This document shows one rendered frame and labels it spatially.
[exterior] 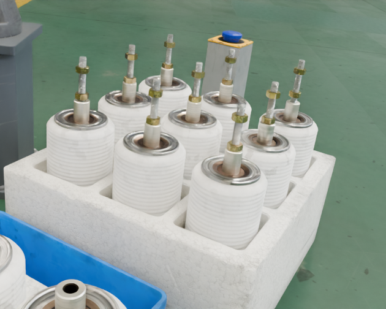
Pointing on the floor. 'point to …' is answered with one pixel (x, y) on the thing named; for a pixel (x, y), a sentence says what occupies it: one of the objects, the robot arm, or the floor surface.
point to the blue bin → (73, 264)
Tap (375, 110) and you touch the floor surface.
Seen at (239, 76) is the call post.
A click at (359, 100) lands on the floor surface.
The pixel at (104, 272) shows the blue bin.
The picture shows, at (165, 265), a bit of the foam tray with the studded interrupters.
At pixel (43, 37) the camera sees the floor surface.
